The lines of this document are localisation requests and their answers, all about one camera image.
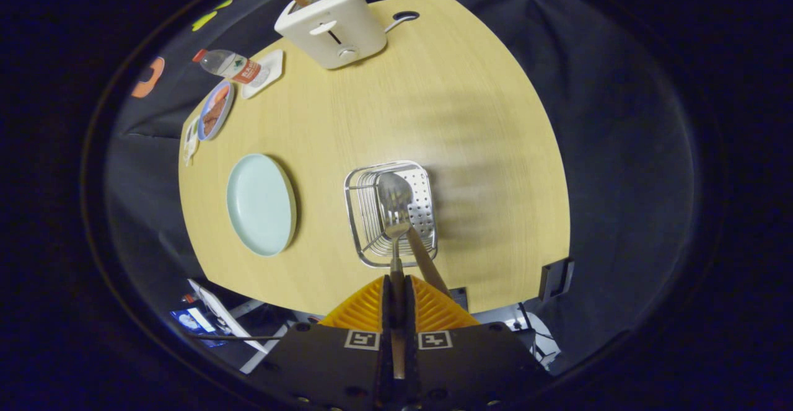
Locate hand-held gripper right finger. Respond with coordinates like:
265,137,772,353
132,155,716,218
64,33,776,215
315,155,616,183
403,275,552,411

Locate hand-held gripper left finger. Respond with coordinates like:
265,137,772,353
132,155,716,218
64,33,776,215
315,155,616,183
248,275,397,411

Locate metal fork with wooden handle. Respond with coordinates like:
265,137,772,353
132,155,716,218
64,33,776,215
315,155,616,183
379,195,414,381

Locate metal spoon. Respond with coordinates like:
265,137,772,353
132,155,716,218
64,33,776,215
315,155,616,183
376,172,453,298

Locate square metal drain basket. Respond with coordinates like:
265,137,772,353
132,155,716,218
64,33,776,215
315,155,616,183
344,160,439,269

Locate pale green round plate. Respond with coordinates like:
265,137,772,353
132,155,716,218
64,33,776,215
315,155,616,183
226,153,298,257

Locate white flat board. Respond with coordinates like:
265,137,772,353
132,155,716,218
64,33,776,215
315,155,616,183
188,278,270,355

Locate blue lit screen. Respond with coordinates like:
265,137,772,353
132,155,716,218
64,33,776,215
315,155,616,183
170,307,227,348

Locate blue rimmed food plate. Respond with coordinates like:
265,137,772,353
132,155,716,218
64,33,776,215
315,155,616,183
197,80,235,141

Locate brown meat pieces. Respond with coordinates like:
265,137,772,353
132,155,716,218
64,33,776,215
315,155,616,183
203,97,227,136

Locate small white sauce tray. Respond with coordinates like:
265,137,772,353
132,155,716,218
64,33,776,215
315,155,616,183
183,115,201,167

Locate black backdrop cloth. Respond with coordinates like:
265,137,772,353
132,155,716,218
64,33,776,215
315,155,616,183
102,0,701,374

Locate white square coaster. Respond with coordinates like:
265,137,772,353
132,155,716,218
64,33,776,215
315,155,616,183
240,49,285,100

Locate clear bottle with red cap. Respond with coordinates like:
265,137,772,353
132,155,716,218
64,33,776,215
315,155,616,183
192,49,270,86

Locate white toaster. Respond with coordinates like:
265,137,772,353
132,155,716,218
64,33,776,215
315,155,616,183
274,0,388,70

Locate toaster power cable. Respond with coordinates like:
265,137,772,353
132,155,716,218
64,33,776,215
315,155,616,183
384,11,421,33

